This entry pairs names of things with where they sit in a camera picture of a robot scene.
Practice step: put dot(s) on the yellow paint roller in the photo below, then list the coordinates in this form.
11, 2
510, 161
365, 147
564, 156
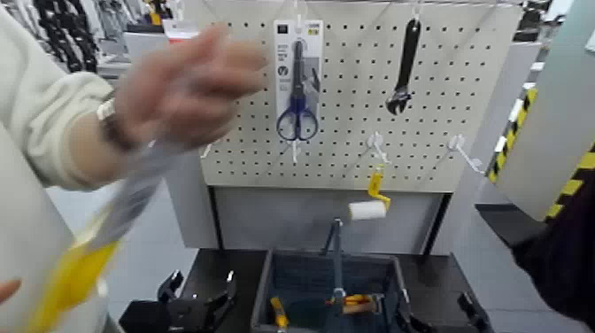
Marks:
368, 210

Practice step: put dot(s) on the black robot on stand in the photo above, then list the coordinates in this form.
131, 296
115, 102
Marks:
69, 37

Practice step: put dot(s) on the grey panel with hazard tape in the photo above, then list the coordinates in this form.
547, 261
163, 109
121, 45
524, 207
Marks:
553, 116

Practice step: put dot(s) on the grey display stand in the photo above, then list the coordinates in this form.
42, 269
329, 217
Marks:
297, 218

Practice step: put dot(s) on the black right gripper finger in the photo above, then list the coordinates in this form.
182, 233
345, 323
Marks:
474, 314
409, 321

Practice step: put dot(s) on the black adjustable wrench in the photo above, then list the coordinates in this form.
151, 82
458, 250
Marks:
408, 51

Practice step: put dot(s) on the white pegboard hook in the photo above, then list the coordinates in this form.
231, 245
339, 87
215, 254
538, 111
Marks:
376, 142
206, 149
294, 151
459, 145

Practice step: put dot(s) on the bare person hand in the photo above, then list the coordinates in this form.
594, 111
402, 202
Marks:
8, 290
186, 88

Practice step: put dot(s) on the person's cream sweater torso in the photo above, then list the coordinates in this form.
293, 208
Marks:
28, 232

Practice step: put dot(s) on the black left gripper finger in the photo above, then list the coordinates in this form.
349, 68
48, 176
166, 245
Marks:
169, 284
222, 297

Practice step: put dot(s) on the beige pegboard panel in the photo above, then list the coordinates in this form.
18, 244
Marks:
362, 153

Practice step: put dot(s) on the red white sealant tube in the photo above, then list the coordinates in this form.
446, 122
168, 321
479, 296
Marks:
179, 31

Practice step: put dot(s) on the person forearm in cream sleeve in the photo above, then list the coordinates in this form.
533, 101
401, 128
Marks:
42, 111

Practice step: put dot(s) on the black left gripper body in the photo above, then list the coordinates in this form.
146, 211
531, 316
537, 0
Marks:
193, 316

